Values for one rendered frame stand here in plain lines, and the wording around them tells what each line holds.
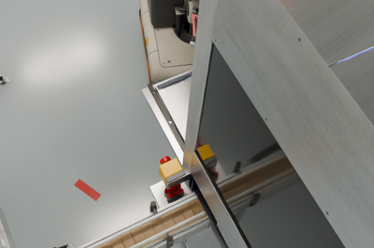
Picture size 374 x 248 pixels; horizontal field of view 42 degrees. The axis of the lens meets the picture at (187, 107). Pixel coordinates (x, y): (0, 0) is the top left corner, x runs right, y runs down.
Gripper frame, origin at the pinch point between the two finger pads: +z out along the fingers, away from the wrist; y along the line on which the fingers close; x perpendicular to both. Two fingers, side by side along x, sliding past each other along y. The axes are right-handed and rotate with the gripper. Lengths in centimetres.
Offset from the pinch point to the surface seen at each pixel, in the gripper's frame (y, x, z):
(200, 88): -47, -36, 19
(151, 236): -7, -18, 72
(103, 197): 67, 57, 94
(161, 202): 3, -12, 63
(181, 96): 19.0, 7.0, 23.8
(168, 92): 16.8, 12.3, 24.1
